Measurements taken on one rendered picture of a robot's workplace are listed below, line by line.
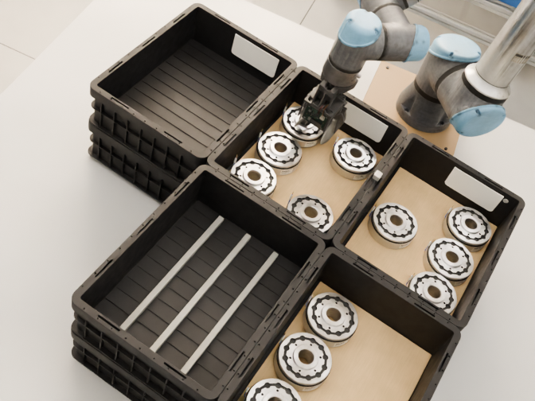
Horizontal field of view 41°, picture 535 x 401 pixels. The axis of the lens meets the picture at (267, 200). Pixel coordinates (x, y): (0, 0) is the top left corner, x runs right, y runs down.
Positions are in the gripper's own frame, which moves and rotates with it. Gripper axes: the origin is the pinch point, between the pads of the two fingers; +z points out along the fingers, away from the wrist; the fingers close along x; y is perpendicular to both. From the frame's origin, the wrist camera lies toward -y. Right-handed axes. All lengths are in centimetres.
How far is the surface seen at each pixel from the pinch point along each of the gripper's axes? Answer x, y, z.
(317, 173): 6.5, 8.6, 1.7
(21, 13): -141, -52, 90
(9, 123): -59, 36, 17
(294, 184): 4.3, 15.2, 1.8
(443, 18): -4, -175, 71
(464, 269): 44.5, 11.7, -2.4
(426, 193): 29.4, -4.2, 0.9
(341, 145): 7.2, 0.0, -1.3
